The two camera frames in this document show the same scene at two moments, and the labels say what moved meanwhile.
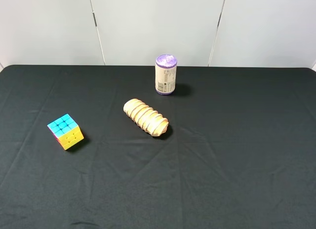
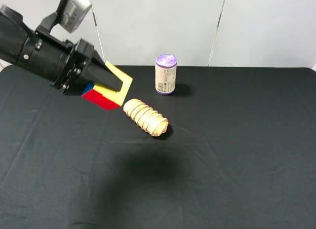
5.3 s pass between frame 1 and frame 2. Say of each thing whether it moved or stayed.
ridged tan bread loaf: stayed
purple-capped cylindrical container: stayed
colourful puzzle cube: moved
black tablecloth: stayed
